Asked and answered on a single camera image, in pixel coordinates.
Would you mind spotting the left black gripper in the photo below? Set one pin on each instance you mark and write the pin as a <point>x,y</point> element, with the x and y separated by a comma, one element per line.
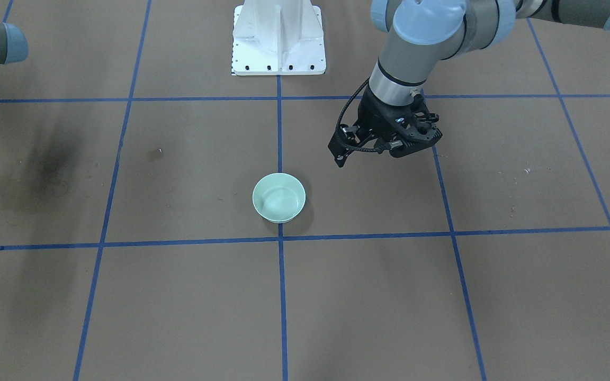
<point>375,117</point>

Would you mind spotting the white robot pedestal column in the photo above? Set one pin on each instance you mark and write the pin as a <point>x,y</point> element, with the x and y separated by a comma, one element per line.
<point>278,38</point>

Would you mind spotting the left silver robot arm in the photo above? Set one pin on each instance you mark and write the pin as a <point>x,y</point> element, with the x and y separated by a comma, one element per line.
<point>423,33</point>

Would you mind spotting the mint green bowl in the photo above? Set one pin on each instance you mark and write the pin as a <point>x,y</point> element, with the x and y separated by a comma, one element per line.
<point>279,197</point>

